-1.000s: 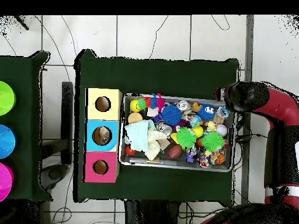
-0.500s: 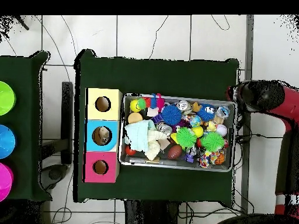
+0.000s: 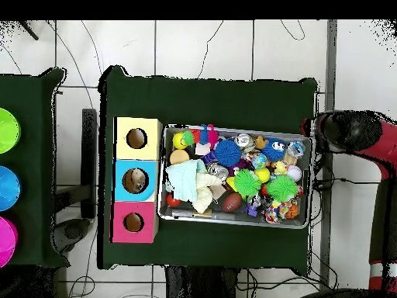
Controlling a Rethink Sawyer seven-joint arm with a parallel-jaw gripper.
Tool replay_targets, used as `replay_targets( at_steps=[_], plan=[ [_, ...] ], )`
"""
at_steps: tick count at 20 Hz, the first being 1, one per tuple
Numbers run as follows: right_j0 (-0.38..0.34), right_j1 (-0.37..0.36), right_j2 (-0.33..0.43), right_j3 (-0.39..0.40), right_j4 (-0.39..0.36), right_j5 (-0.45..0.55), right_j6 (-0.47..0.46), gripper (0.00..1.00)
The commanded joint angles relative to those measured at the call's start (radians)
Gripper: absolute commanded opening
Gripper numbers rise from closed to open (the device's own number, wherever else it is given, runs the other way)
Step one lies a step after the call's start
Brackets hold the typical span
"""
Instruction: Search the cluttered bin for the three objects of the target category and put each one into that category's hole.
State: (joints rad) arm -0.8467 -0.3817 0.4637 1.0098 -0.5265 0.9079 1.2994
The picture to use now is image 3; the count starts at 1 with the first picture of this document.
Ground shallow silver mesh bin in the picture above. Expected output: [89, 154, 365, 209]
[157, 123, 316, 230]

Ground dark green table cloth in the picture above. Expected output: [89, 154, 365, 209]
[97, 64, 319, 270]
[0, 67, 71, 269]

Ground green spiky ball with eyes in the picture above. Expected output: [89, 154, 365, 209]
[233, 168, 262, 198]

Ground mint green cloth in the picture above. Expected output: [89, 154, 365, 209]
[165, 159, 208, 203]

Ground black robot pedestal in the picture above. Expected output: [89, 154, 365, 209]
[165, 265, 240, 298]

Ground green plastic bowl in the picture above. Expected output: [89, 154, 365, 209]
[0, 107, 22, 155]

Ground blue spiky rubber ball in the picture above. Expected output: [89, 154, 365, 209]
[214, 139, 242, 168]

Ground white baseball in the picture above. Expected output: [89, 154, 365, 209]
[286, 165, 303, 183]

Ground green spiky rubber ball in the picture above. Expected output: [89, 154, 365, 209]
[265, 175, 299, 203]

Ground round orange sponge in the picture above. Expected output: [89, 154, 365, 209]
[169, 149, 191, 165]

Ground black power cable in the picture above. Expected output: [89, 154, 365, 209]
[311, 176, 381, 191]

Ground dark slanted rod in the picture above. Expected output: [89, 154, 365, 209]
[18, 20, 40, 42]

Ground blue plastic bowl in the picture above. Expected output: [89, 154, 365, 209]
[0, 165, 22, 213]

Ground rainbow spiky caterpillar toy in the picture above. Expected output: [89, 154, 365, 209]
[181, 123, 219, 150]

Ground pink plastic bowl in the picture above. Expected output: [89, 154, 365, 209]
[0, 215, 19, 269]

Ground silver-top drink can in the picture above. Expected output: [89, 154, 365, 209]
[233, 133, 257, 153]

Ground black upright panel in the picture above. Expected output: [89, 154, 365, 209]
[80, 108, 98, 220]

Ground yellow smiley ball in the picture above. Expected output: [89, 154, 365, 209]
[172, 132, 188, 151]

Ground wooden three-hole box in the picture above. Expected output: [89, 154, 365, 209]
[109, 116, 164, 244]

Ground cream knit cloth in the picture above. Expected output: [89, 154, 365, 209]
[192, 172, 224, 214]

